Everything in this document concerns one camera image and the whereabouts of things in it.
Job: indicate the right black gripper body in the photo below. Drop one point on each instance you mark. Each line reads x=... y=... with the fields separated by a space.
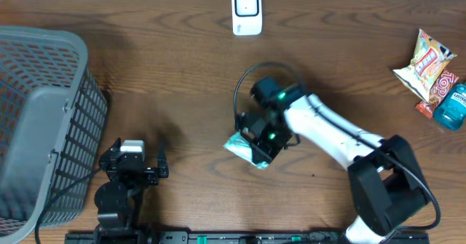
x=269 y=143

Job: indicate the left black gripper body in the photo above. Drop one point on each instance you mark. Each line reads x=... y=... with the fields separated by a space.
x=150 y=176

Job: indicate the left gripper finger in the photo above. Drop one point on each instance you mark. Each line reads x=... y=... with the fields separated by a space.
x=161 y=157
x=115 y=147

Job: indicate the teal wet wipes pack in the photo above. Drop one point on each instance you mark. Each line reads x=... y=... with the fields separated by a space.
x=241 y=148

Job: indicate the cream snack bag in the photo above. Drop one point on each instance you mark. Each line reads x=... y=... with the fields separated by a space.
x=428 y=62

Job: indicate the blue Listerine mouthwash bottle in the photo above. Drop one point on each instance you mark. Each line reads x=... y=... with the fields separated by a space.
x=451 y=112

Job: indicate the chocolate bar wrapper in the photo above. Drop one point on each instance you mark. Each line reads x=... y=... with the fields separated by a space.
x=438 y=92

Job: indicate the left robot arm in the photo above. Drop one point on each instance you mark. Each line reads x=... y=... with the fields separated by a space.
x=119 y=201

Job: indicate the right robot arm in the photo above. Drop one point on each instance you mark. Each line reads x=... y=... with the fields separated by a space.
x=385 y=179

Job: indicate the white barcode scanner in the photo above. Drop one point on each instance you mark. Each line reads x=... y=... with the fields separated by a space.
x=247 y=18

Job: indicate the grey plastic basket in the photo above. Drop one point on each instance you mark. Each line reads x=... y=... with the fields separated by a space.
x=52 y=118

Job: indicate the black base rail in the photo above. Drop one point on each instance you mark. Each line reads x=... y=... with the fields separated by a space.
x=212 y=238

